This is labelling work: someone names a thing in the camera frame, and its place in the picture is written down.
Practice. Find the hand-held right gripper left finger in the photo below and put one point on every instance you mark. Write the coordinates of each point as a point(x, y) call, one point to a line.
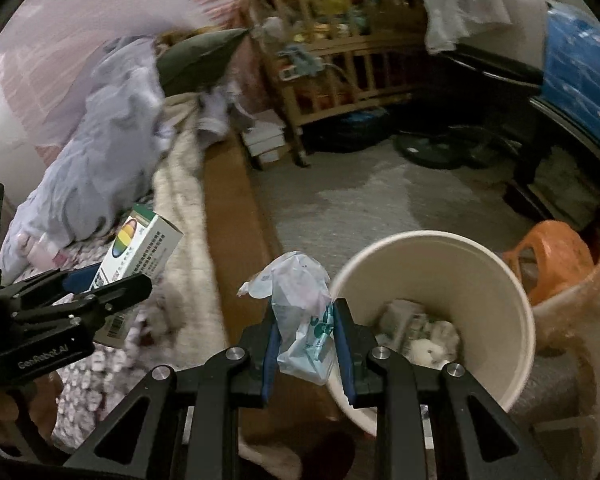
point(270, 355)

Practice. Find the printed fleece blanket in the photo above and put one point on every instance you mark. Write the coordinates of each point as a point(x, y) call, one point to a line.
point(95, 390)

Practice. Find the sheer pink mosquito net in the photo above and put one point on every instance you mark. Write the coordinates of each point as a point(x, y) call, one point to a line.
point(80, 50)

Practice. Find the teal cloth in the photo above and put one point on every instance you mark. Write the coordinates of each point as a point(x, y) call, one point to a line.
point(300, 60)

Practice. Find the white flat box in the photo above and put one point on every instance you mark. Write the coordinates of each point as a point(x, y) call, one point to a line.
point(262, 135)

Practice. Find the wooden crib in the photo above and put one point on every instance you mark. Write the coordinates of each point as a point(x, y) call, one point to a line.
point(360, 60)

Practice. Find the black floor fan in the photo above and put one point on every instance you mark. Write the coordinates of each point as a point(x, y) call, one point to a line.
point(430, 152)

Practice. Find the person's left hand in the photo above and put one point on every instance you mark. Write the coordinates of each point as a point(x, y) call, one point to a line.
point(45, 400)

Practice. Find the brown wooden bed frame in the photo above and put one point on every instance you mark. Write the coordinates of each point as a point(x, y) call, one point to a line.
point(235, 210)

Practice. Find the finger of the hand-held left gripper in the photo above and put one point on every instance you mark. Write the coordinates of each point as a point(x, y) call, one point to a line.
point(82, 277)
point(110, 297)

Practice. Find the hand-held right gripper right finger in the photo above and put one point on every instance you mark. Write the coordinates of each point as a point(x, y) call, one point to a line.
point(342, 355)

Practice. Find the blue plastic pack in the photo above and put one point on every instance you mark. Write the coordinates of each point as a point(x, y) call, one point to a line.
point(580, 70)

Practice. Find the white printed plastic bag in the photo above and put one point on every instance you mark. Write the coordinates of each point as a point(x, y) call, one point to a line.
point(300, 300)

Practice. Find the lavender duvet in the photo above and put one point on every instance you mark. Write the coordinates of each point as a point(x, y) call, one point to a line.
point(90, 160)

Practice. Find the white crumpled garment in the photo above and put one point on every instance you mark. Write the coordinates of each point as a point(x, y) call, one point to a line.
point(215, 110)

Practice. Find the white bag of cocoons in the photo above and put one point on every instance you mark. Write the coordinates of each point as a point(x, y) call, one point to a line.
point(427, 347)

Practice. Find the pink bottle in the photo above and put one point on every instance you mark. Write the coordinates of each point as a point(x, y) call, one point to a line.
point(45, 252)

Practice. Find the white round bin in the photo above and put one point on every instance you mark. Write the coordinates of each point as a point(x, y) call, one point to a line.
point(480, 280)

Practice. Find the orange plastic stool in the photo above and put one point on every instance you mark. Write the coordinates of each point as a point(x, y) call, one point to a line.
point(555, 245)

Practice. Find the white green-ended carton box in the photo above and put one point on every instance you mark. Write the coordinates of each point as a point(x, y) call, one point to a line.
point(140, 250)

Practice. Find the dark bag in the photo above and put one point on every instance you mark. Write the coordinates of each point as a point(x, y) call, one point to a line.
point(352, 130)

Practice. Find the green pillow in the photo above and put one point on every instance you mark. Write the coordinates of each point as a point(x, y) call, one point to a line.
point(195, 60)

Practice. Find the white board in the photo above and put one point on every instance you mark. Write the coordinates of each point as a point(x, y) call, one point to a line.
point(522, 15)

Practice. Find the white patterned cloth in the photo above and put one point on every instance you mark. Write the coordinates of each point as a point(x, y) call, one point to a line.
point(450, 5)

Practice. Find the small white printed box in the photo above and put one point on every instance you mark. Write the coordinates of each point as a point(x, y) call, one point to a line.
point(397, 317)

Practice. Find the cream fleece blanket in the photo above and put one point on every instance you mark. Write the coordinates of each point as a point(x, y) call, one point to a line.
point(190, 240)

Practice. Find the black table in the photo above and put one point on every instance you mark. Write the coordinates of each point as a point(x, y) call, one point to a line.
point(527, 150)

